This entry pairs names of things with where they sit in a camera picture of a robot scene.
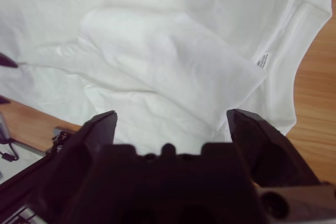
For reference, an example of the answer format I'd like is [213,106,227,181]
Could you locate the white T-shirt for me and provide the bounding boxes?
[0,0,332,156]

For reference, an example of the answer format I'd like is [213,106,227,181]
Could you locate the black post with brackets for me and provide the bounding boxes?
[0,132,87,209]

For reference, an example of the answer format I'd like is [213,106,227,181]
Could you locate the short black plug cable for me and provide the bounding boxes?
[0,140,19,162]

